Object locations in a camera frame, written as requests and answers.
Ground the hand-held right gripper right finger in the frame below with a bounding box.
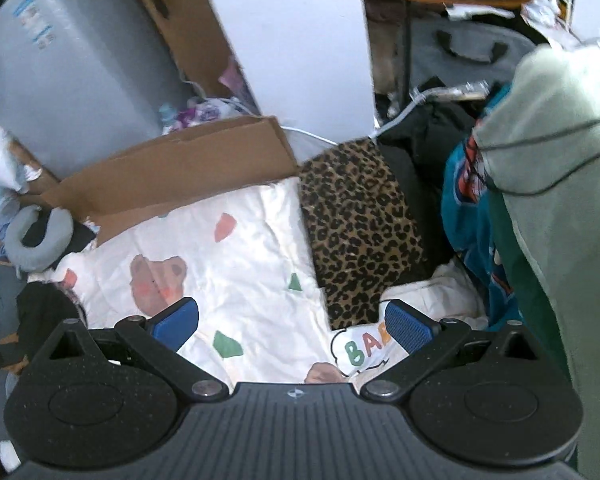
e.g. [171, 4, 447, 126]
[361, 299, 542, 402]

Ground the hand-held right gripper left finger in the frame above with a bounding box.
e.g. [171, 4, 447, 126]
[50, 296, 231, 402]

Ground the leopard print garment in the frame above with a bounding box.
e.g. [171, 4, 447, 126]
[299, 139, 431, 332]

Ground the white printed blanket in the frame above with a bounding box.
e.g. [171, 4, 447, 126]
[27, 175, 488, 386]

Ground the teal printed garment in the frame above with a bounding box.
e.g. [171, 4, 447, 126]
[440, 82, 527, 332]

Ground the grey neck pillow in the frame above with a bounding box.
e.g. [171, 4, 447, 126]
[4, 204, 77, 273]

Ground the flattened cardboard box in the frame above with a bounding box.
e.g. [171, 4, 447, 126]
[17, 115, 302, 247]

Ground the light green garment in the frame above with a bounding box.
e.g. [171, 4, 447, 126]
[471, 44, 600, 480]

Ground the white purple printed cloth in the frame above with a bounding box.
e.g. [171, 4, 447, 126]
[157, 96, 247, 135]

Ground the grey appliance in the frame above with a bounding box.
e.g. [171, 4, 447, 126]
[0, 0, 195, 182]

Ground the standing cardboard box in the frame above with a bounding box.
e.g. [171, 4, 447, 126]
[119, 0, 250, 100]

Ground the black cable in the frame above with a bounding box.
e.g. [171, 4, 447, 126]
[472, 114, 600, 197]

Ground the white cable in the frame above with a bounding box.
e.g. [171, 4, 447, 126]
[279, 91, 431, 145]

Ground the grey bag with black handles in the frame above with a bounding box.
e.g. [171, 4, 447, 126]
[409, 17, 537, 97]

